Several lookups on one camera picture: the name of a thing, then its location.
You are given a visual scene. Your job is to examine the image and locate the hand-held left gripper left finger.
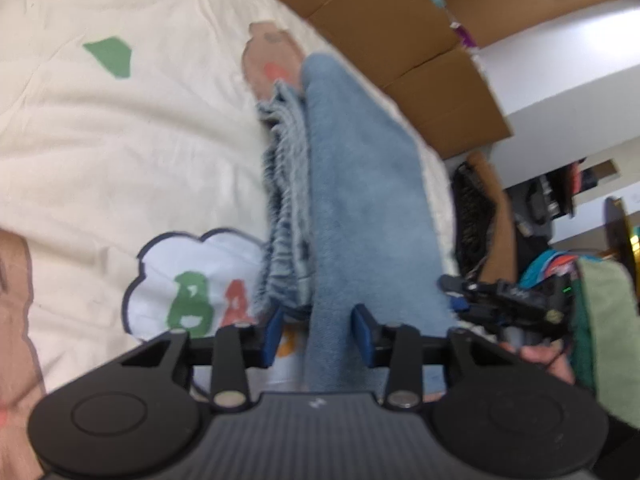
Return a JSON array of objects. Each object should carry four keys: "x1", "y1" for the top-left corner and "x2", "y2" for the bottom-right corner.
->
[{"x1": 119, "y1": 306, "x2": 286, "y2": 409}]

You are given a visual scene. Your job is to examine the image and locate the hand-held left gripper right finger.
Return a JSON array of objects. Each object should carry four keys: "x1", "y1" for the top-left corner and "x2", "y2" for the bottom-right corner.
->
[{"x1": 350, "y1": 303, "x2": 506, "y2": 409}]

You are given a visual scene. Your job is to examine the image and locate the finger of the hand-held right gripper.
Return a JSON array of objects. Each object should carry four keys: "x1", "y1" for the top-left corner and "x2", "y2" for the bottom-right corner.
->
[{"x1": 439, "y1": 274, "x2": 481, "y2": 321}]

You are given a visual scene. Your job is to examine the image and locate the blue denim jeans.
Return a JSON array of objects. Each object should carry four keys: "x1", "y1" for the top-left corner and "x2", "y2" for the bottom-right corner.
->
[{"x1": 255, "y1": 52, "x2": 458, "y2": 393}]

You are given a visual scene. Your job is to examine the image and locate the person's right hand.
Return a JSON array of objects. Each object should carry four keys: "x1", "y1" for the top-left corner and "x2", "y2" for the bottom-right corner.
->
[{"x1": 500, "y1": 342, "x2": 577, "y2": 386}]

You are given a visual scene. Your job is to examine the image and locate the teal printed cloth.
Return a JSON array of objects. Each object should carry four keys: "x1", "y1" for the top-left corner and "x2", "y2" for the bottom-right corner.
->
[{"x1": 520, "y1": 250, "x2": 583, "y2": 286}]

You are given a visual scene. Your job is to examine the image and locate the leopard print garment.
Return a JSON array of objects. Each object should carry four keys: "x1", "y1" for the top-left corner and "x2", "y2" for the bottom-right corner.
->
[{"x1": 452, "y1": 162, "x2": 497, "y2": 277}]

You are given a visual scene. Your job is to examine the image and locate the green cloth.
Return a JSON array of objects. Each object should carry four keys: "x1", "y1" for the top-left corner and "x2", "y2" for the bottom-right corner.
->
[{"x1": 570, "y1": 257, "x2": 640, "y2": 418}]

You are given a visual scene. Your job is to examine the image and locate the brown folded garment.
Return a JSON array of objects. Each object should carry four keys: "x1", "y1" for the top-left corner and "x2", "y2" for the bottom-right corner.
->
[{"x1": 467, "y1": 152, "x2": 518, "y2": 281}]

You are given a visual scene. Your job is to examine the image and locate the yellow pole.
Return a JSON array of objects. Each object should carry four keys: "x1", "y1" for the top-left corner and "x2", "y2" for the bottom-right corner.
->
[{"x1": 606, "y1": 197, "x2": 640, "y2": 266}]

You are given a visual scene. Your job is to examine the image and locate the cream bear print bed sheet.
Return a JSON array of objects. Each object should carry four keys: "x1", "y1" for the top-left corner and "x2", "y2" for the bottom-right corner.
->
[{"x1": 0, "y1": 0, "x2": 461, "y2": 480}]

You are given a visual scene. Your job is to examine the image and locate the purple refill pouch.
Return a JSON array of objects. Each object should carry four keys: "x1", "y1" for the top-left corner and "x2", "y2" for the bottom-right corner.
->
[{"x1": 452, "y1": 22, "x2": 479, "y2": 51}]

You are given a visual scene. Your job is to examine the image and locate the flattened brown cardboard box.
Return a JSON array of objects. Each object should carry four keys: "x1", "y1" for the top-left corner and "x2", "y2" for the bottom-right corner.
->
[{"x1": 215, "y1": 0, "x2": 513, "y2": 161}]

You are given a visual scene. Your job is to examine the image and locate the tall cardboard panel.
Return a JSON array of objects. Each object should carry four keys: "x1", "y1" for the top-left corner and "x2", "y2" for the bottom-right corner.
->
[{"x1": 435, "y1": 0, "x2": 636, "y2": 48}]

